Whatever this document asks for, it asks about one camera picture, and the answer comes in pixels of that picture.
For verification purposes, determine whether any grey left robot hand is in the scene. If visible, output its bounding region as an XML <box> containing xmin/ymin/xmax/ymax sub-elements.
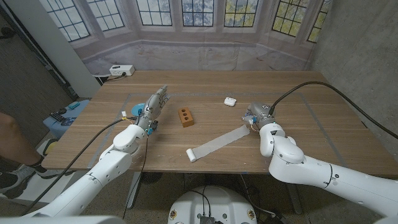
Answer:
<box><xmin>136</xmin><ymin>84</ymin><xmax>171</xmax><ymax>131</ymax></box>

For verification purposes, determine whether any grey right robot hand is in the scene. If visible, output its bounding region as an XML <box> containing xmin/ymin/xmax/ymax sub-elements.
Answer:
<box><xmin>241</xmin><ymin>101</ymin><xmax>276</xmax><ymax>126</ymax></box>

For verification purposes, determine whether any white bandage strip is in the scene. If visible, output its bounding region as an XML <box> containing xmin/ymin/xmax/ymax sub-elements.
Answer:
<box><xmin>185</xmin><ymin>124</ymin><xmax>251</xmax><ymax>163</ymax></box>

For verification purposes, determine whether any orange block with three holes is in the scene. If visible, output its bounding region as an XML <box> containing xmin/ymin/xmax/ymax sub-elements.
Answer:
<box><xmin>178</xmin><ymin>106</ymin><xmax>195</xmax><ymax>128</ymax></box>

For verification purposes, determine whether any blue round disc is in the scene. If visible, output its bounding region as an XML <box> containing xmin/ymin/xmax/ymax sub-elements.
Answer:
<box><xmin>131</xmin><ymin>103</ymin><xmax>146</xmax><ymax>116</ymax></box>

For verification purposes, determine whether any white power strip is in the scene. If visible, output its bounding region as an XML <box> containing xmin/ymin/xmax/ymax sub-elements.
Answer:
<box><xmin>109</xmin><ymin>64</ymin><xmax>136</xmax><ymax>77</ymax></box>

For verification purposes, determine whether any printed window backdrop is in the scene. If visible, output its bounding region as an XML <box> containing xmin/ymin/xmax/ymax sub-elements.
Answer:
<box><xmin>39</xmin><ymin>0</ymin><xmax>332</xmax><ymax>75</ymax></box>

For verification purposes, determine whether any black round floor fan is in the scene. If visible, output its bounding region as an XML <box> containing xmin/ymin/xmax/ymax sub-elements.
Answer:
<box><xmin>139</xmin><ymin>172</ymin><xmax>163</xmax><ymax>185</ymax></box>

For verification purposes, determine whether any blue stool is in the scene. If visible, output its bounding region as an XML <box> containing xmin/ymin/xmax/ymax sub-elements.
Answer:
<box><xmin>42</xmin><ymin>99</ymin><xmax>90</xmax><ymax>139</ymax></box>

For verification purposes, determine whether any white table leg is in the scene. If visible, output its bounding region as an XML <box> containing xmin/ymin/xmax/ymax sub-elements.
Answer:
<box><xmin>284</xmin><ymin>183</ymin><xmax>304</xmax><ymax>215</ymax></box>
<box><xmin>125</xmin><ymin>171</ymin><xmax>142</xmax><ymax>209</ymax></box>

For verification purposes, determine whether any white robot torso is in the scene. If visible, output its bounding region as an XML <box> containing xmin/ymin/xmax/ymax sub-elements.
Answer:
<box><xmin>167</xmin><ymin>185</ymin><xmax>258</xmax><ymax>224</ymax></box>

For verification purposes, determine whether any yellow and black object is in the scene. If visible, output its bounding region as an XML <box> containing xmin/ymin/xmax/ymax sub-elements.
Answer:
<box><xmin>42</xmin><ymin>139</ymin><xmax>58</xmax><ymax>156</ymax></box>

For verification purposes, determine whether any grey and black sneaker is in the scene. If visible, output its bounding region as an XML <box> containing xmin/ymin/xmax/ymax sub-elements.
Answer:
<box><xmin>0</xmin><ymin>164</ymin><xmax>35</xmax><ymax>200</ymax></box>
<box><xmin>36</xmin><ymin>167</ymin><xmax>76</xmax><ymax>180</ymax></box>

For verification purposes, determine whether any person's bare leg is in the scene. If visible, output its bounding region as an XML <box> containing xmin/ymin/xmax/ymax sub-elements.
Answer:
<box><xmin>0</xmin><ymin>111</ymin><xmax>43</xmax><ymax>166</ymax></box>

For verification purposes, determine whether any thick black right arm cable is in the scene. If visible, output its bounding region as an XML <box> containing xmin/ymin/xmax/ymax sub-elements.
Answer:
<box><xmin>269</xmin><ymin>81</ymin><xmax>398</xmax><ymax>140</ymax></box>

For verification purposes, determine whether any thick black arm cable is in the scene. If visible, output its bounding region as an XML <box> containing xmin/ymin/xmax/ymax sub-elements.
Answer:
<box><xmin>19</xmin><ymin>116</ymin><xmax>137</xmax><ymax>217</ymax></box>
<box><xmin>269</xmin><ymin>81</ymin><xmax>398</xmax><ymax>140</ymax></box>

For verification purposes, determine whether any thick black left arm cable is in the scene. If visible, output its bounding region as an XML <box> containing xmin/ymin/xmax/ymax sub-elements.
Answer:
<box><xmin>19</xmin><ymin>116</ymin><xmax>137</xmax><ymax>217</ymax></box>

